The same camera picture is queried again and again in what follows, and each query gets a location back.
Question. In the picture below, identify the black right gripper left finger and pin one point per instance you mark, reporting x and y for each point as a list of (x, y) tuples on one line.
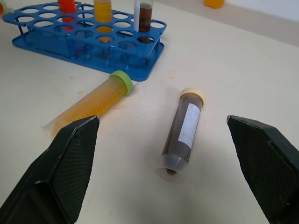
[(58, 172)]

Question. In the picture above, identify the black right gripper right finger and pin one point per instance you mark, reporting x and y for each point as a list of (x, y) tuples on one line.
[(268, 168)]

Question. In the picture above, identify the yellow tube with green cap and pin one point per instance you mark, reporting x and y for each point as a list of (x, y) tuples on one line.
[(93, 103)]

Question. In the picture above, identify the brown tube with cream cap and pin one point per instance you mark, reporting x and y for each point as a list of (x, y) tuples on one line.
[(181, 137)]

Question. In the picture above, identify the blue test tube rack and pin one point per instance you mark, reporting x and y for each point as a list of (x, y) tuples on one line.
[(98, 50)]

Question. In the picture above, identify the red-orange tube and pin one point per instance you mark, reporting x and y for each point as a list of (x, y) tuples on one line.
[(67, 10)]

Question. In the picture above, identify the yellow-orange tube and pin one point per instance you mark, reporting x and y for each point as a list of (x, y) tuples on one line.
[(102, 11)]

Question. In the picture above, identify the dark brown tube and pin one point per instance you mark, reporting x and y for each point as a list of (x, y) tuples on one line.
[(145, 21)]

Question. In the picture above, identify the orange container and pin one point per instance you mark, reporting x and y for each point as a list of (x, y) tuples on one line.
[(214, 3)]

